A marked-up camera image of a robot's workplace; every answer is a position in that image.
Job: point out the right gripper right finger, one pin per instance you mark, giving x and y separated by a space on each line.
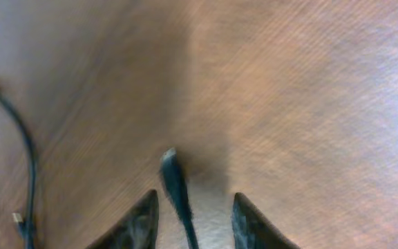
252 230

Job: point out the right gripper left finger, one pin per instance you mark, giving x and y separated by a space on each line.
137 229

